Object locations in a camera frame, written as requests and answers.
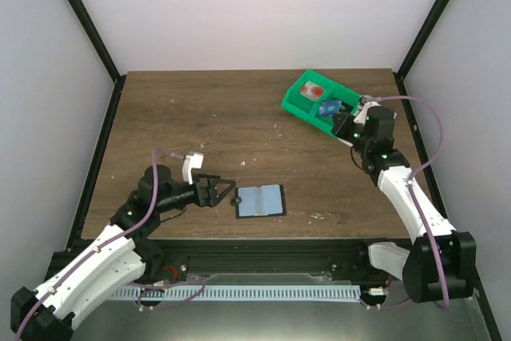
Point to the green bin middle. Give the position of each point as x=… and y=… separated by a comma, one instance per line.
x=325, y=124

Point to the black right frame post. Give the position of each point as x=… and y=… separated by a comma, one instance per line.
x=426, y=29

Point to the black frame post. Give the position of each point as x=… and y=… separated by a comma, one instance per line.
x=426, y=29
x=94, y=37

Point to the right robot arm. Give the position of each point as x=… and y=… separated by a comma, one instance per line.
x=440, y=264

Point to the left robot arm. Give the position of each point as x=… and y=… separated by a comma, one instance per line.
x=121, y=254

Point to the light blue slotted cable duct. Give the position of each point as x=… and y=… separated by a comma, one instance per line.
x=245, y=293

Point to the green bin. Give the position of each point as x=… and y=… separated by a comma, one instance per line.
x=325, y=124
x=298, y=105

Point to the black aluminium front rail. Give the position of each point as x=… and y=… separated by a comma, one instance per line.
x=343, y=259

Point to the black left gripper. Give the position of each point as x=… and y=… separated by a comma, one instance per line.
x=202, y=192

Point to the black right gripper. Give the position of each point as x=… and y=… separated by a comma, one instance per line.
x=342, y=124

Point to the black left frame post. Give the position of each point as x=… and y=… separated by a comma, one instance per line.
x=94, y=37

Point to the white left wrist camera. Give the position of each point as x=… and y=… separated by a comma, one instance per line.
x=192, y=160

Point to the red white card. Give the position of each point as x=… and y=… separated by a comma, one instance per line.
x=311, y=91

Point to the black leather card holder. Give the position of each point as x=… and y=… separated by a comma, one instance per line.
x=259, y=201

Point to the green bin far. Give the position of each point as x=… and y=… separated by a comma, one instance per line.
x=298, y=105

